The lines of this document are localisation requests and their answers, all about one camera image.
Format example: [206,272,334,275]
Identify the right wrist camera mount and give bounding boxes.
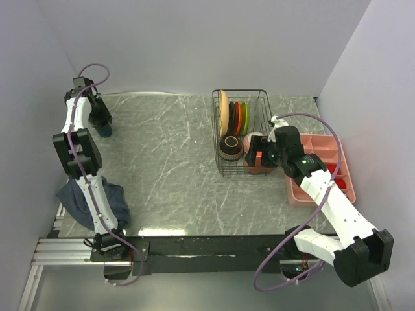
[268,115,289,139]

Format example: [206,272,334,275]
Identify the pink patterned bowl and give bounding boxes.
[243,132,264,154]

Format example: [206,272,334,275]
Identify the dark brown patterned bowl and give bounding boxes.
[218,135,243,162]

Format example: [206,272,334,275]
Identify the orange mug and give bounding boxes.
[244,151,273,174]

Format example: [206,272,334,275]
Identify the beige plate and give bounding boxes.
[219,90,229,137]

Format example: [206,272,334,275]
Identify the dark blue mug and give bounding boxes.
[96,123,112,138]

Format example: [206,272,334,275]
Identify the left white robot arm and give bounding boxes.
[52,76,130,261]

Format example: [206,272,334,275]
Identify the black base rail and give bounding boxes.
[89,233,328,276]

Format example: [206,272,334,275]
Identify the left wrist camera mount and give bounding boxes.
[73,76,93,90]

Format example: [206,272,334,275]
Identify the blue cloth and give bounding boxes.
[56,176,131,230]

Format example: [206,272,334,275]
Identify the orange plate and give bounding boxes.
[233,101,243,136]

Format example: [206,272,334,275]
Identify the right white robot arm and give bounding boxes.
[245,126,394,287]

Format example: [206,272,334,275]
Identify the black wire dish rack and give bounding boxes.
[211,89,272,176]

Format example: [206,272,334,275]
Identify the red item in tray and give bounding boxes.
[335,178,347,189]
[326,163,336,174]

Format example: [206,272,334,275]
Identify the pink divided tray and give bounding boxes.
[285,133,356,207]

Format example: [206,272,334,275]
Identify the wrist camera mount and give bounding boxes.
[268,115,289,139]
[73,76,93,90]

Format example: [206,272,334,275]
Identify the black plate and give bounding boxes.
[227,102,235,135]

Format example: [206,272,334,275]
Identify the green plate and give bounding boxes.
[240,102,250,135]

